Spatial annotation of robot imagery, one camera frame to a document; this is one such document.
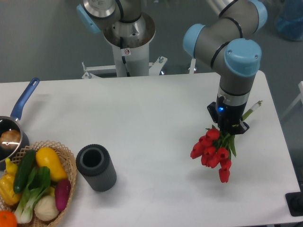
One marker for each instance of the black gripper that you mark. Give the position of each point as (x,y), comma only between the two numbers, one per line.
(228,117)

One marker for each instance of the red tulip bouquet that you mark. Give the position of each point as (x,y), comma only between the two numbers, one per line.
(215,148)

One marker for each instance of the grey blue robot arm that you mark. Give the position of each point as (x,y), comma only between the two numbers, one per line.
(226,49)

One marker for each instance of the black device at table edge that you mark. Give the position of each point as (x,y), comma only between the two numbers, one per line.
(295,203)

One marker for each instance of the blue bin in background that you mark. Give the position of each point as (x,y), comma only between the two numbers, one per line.
(289,22)

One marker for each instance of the dark grey ribbed vase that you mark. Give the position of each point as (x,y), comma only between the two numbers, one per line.
(95,165)

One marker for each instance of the purple eggplant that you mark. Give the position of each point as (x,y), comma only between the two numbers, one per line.
(62,192)

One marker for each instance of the yellow squash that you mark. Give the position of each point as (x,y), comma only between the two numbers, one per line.
(48,157)

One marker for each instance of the green bok choy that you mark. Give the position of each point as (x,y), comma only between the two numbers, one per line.
(38,183)

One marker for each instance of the woven wicker basket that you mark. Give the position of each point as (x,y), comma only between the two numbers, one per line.
(68,162)

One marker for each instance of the white garlic bulb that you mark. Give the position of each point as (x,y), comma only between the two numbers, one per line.
(45,209)

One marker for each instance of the green cucumber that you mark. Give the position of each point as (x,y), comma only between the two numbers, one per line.
(23,171)

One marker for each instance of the bread roll in pan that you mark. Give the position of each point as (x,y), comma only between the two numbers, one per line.
(10,139)

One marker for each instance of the yellow bell pepper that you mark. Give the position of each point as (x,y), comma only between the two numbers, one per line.
(7,184)

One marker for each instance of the orange fruit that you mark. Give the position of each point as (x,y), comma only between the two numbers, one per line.
(7,219)

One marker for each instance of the white frame at right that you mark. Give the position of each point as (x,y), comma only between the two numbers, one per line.
(298,99)

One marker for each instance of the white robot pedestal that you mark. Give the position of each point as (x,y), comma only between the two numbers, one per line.
(130,44)

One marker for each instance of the blue handled saucepan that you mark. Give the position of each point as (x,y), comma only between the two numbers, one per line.
(12,123)

